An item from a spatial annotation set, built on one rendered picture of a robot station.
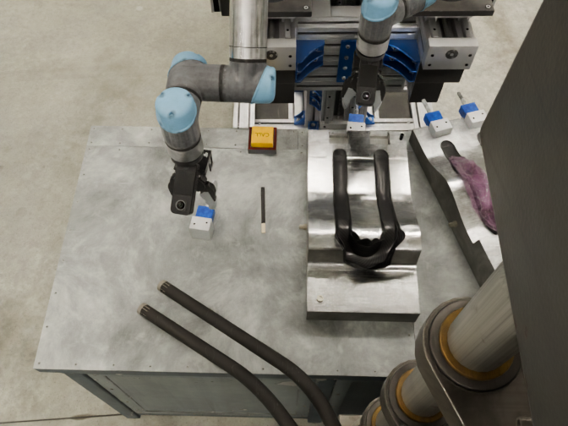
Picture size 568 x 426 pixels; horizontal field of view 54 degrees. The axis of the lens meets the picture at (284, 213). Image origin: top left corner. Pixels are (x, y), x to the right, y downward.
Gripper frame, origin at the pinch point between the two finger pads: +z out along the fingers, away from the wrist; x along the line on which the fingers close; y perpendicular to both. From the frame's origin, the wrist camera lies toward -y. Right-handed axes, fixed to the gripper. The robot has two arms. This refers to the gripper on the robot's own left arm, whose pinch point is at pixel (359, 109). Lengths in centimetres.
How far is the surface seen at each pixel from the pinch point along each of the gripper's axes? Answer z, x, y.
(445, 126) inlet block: 4.4, -23.8, 0.7
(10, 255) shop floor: 94, 131, -13
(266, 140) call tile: 9.4, 24.4, -6.1
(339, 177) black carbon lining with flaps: 5.1, 3.8, -19.0
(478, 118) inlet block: 4.3, -32.8, 4.4
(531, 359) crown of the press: -89, -1, -91
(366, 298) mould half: 7, -5, -50
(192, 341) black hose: 8, 34, -65
